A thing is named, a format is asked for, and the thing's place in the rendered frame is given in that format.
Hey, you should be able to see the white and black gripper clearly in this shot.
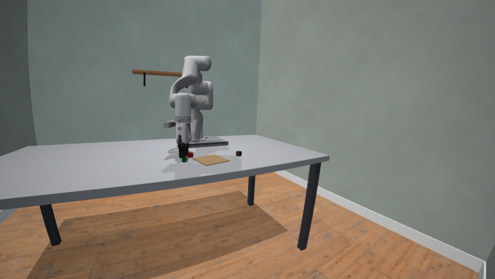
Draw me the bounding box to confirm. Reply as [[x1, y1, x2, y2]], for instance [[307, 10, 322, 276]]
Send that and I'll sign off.
[[176, 122, 192, 158]]

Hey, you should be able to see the tan square mat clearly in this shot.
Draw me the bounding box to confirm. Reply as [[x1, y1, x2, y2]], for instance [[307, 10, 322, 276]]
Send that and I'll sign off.
[[192, 155, 230, 166]]

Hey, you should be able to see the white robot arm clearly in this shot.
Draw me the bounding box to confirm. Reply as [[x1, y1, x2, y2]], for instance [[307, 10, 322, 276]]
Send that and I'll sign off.
[[163, 56, 213, 141]]

